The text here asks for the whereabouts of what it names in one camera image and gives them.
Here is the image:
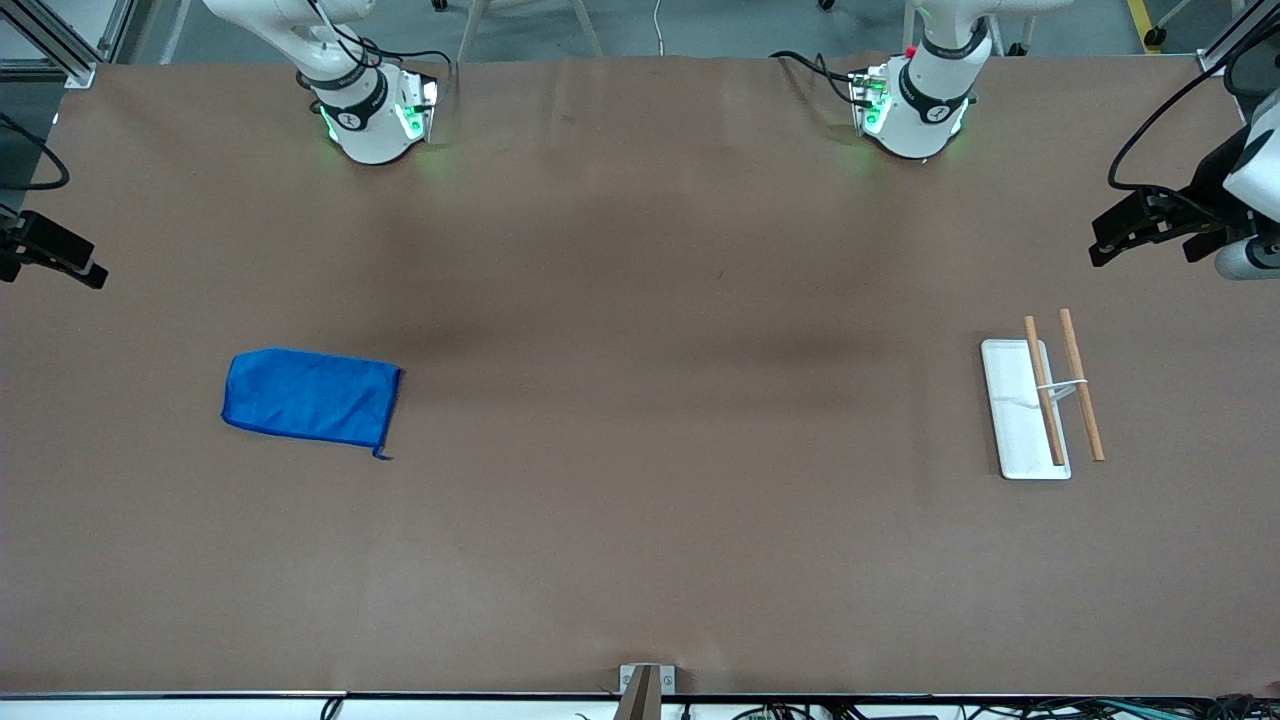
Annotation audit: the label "black arm base cable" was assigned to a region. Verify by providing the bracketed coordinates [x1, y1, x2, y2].
[770, 50, 866, 106]
[360, 38, 456, 91]

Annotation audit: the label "blue towel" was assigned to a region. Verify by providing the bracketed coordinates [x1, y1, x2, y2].
[221, 348, 403, 461]

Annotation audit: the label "black left arm base cable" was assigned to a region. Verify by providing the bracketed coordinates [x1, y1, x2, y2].
[770, 50, 866, 106]

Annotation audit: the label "pale wooden stand legs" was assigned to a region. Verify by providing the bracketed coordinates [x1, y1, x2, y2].
[455, 0, 606, 59]

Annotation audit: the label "white towel rack wooden bars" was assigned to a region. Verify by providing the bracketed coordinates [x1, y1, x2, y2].
[980, 308, 1107, 481]

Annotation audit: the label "aluminium frame profile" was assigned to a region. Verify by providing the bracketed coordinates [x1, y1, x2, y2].
[0, 0, 98, 89]
[1197, 0, 1280, 76]

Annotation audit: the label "black right arm base cable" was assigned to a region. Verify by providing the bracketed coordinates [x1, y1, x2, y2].
[360, 38, 456, 91]

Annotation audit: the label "brown paper table cover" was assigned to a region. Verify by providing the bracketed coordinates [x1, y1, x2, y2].
[0, 52, 1280, 698]

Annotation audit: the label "grey metal mounting bracket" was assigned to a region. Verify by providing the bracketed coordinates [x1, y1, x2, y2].
[615, 664, 676, 720]

